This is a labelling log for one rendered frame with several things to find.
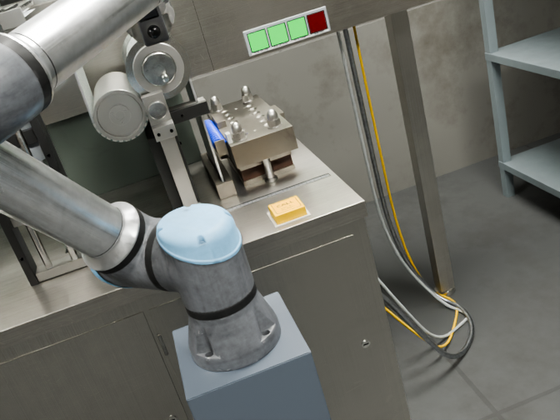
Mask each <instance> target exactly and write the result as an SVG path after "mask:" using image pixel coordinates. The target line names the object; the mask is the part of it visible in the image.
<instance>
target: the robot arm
mask: <svg viewBox="0 0 560 420"><path fill-rule="evenodd" d="M174 17H175V12H174V10H173V5H172V4H171V2H170V1H168V0H57V1H56V2H55V3H53V4H52V5H50V6H49V7H47V8H45V9H44V10H42V11H41V12H40V13H38V14H37V15H35V16H34V17H32V18H31V19H29V20H28V21H26V22H25V23H24V24H22V25H21V26H19V27H17V28H16V29H14V30H13V31H11V32H10V33H9V34H6V33H1V32H0V213H2V214H4V215H6V216H8V217H10V218H12V219H14V220H16V221H18V222H20V223H22V224H24V225H26V226H28V227H30V228H32V229H34V230H37V231H39V232H40V233H43V234H45V235H47V236H49V237H50V238H53V239H55V240H57V241H59V242H60V243H63V244H65V245H67V246H69V247H70V248H73V249H75V250H77V251H79V252H80V253H82V259H83V261H84V262H85V263H86V264H87V265H88V266H89V267H90V269H91V271H92V272H93V274H94V275H95V276H96V277H97V278H98V279H100V280H101V281H103V282H105V283H107V284H110V285H112V286H114V287H118V288H144V289H152V290H161V291H168V292H176V293H179V294H180V296H181V298H182V301H183V304H184V306H185V308H186V310H187V315H188V346H189V350H190V352H191V354H192V358H193V360H194V362H195V363H196V364H197V365H198V366H199V367H200V368H203V369H205V370H208V371H212V372H228V371H233V370H237V369H240V368H245V367H246V366H249V365H251V364H253V363H255V362H257V361H258V360H260V359H261V358H263V357H265V356H266V355H267V354H268V353H270V352H271V351H272V350H273V348H274V347H275V346H276V344H277V343H278V340H279V338H280V335H281V327H280V324H279V321H278V316H277V314H276V313H275V312H274V311H273V309H272V308H271V307H270V305H269V304H268V302H267V301H266V300H265V299H264V297H263V296H262V295H261V293H260V292H259V291H258V290H257V287H256V284H255V282H254V279H253V275H252V271H251V268H250V266H249V263H248V259H247V256H246V253H245V251H244V248H243V244H242V237H241V233H240V232H239V230H238V228H237V227H236V224H235V222H234V220H233V217H232V215H231V214H230V213H229V212H228V211H227V210H225V209H224V208H222V207H219V206H216V205H212V204H193V205H191V206H190V207H180V208H178V209H175V210H173V211H171V212H169V213H168V214H166V215H165V216H164V217H163V218H156V217H150V216H148V215H147V214H146V213H144V212H142V211H140V210H139V209H137V208H135V207H134V206H132V205H131V204H129V203H127V202H114V203H111V204H110V203H109V202H106V201H105V200H103V199H101V198H100V197H99V196H97V195H95V194H94V193H92V192H90V191H88V190H87V189H86V188H84V187H82V186H80V185H78V184H77V183H75V182H74V181H72V180H70V179H69V178H67V177H65V176H63V175H62V174H61V173H59V172H57V171H55V170H54V169H52V168H50V167H49V166H47V165H46V164H44V163H42V162H40V161H38V160H37V159H36V158H34V157H32V156H30V155H29V154H27V153H25V152H24V151H22V150H21V149H19V148H18V147H15V146H14V145H12V144H11V143H10V142H7V141H6V140H8V139H9V138H10V137H11V136H12V135H13V134H15V133H16V132H17V131H19V130H20V129H21V128H23V127H24V126H25V125H26V124H28V123H29V122H30V121H32V120H33V119H34V118H35V117H36V116H37V115H38V114H39V113H40V112H42V111H43V110H44V109H45V108H47V107H48V106H49V105H50V104H51V102H52V100H53V94H54V91H53V89H55V88H56V87H57V86H59V85H60V84H61V83H63V82H64V81H65V80H66V79H68V78H69V77H70V76H72V75H73V74H74V73H75V72H76V71H77V70H78V69H79V68H81V67H82V66H83V65H85V64H86V63H87V62H89V61H90V60H91V59H92V58H94V57H95V56H96V55H98V54H99V53H100V52H101V51H102V50H103V49H104V48H106V47H107V46H108V45H109V44H111V43H112V42H113V41H115V40H116V39H117V38H119V37H120V36H121V35H122V34H124V33H125V32H126V31H127V33H128V34H129V35H130V36H131V37H132V38H133V39H135V40H136V41H137V42H139V43H141V44H143V45H145V46H146V47H150V46H152V45H156V44H159V43H163V42H166V41H168V39H169V35H168V34H169V33H170V32H171V29H172V27H173V22H174Z"/></svg>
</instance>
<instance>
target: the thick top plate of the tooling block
mask: <svg viewBox="0 0 560 420"><path fill-rule="evenodd" d="M253 97H254V100H253V101H251V102H243V100H242V99H241V100H238V101H236V102H231V103H229V104H226V105H223V106H222V107H223V110H222V111H221V112H215V113H212V109H210V110H209V111H210V113H208V114H207V117H208V118H210V119H211V121H213V120H212V116H211V115H213V114H216V113H220V114H221V115H222V117H223V118H224V120H225V122H226V124H227V126H226V127H223V128H220V129H218V130H219V132H220V133H221V134H222V136H223V137H224V138H225V140H226V141H227V138H226V135H225V133H226V132H230V135H231V138H233V137H232V131H231V126H232V124H233V123H240V125H241V126H242V130H243V131H244V133H245V136H247V139H245V140H244V141H241V142H233V143H230V144H229V143H228V141H227V142H226V146H227V150H228V153H229V156H230V158H231V159H232V162H233V163H234V165H235V166H236V168H237V169H239V168H243V167H246V166H248V165H251V164H254V163H258V162H261V161H262V160H265V159H268V158H272V157H275V156H277V155H280V154H283V153H287V152H289V151H292V150H294V149H297V148H298V143H297V140H296V137H295V133H294V130H293V126H292V125H291V124H290V123H289V122H288V121H287V120H285V119H284V118H283V117H282V116H281V115H280V114H278V113H277V115H278V116H279V117H280V121H281V123H282V126H281V127H278V128H275V129H268V122H267V119H268V118H267V112H268V110H269V109H273V108H271V107H270V106H269V105H268V104H267V103H266V102H264V101H263V100H262V99H261V98H260V97H259V96H258V95H257V94H256V95H253Z"/></svg>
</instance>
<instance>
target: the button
mask: <svg viewBox="0 0 560 420"><path fill-rule="evenodd" d="M268 209H269V212H270V214H271V216H272V218H273V219H274V221H275V222H276V224H277V225H279V224H282V223H285V222H288V221H291V220H293V219H295V218H300V217H302V216H304V215H307V210H306V207H305V206H304V205H303V203H302V202H301V201H300V199H299V198H298V197H297V196H294V197H290V198H288V199H285V200H282V201H280V202H276V203H274V204H271V205H268Z"/></svg>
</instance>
